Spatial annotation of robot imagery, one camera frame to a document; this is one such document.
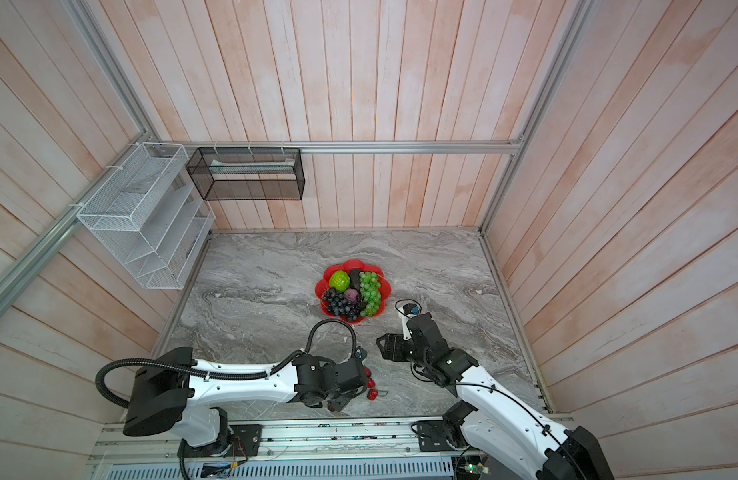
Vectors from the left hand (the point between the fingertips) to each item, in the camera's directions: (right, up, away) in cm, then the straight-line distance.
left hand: (340, 393), depth 78 cm
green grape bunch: (+8, +26, +17) cm, 32 cm away
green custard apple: (-2, +28, +20) cm, 35 cm away
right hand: (+13, +13, +5) cm, 19 cm away
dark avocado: (+3, +29, +21) cm, 36 cm away
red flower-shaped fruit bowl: (-7, +27, +22) cm, 35 cm away
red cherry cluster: (+8, -1, +2) cm, 9 cm away
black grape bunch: (-2, +21, +14) cm, 26 cm away
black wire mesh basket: (-35, +66, +26) cm, 79 cm away
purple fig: (+2, +24, +18) cm, 30 cm away
